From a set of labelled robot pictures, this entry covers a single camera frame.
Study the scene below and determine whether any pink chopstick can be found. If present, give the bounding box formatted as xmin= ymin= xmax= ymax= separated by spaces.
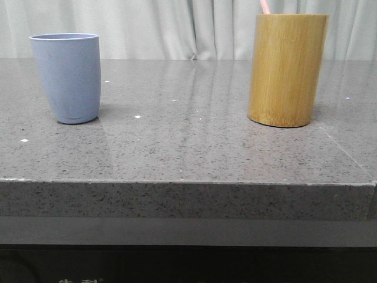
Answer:
xmin=260 ymin=0 xmax=270 ymax=14

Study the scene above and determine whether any bamboo cylinder holder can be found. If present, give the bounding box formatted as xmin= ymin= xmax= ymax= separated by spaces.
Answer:
xmin=248 ymin=14 xmax=329 ymax=128

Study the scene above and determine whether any white curtain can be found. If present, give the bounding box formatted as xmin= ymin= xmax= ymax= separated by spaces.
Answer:
xmin=1 ymin=1 xmax=376 ymax=60

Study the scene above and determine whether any blue plastic cup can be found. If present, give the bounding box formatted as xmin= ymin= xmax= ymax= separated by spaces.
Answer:
xmin=29 ymin=33 xmax=101 ymax=124

